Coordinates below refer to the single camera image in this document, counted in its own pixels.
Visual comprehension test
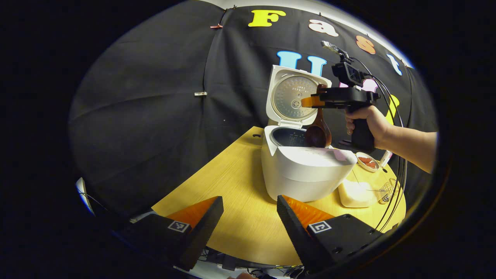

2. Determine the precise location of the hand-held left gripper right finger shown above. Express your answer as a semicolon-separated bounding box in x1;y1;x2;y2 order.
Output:
276;195;384;272

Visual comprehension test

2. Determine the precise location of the black backdrop cloth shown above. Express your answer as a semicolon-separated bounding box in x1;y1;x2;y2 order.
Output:
69;0;438;217

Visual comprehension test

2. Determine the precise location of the clear plastic container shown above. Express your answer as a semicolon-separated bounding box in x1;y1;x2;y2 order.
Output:
338;170;388;208

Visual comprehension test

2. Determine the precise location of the white rice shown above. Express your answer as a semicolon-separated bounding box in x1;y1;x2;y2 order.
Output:
340;180;374;207

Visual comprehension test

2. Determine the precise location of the metal wire chopstick holder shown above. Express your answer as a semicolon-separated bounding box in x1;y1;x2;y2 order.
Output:
378;178;398;204

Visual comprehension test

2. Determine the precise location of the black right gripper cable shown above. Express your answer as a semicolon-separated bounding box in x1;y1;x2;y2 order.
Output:
349;58;408;232

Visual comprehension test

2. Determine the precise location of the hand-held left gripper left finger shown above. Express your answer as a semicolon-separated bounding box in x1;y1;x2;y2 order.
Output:
130;196;224;272

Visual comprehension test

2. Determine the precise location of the white round plate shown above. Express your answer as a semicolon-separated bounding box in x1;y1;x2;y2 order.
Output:
355;152;379;172

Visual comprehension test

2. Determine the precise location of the brown wooden spoon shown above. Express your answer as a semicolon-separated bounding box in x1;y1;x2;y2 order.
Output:
305;84;332;148

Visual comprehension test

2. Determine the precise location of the white rice cooker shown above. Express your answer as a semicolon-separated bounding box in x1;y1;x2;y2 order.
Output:
261;65;358;203

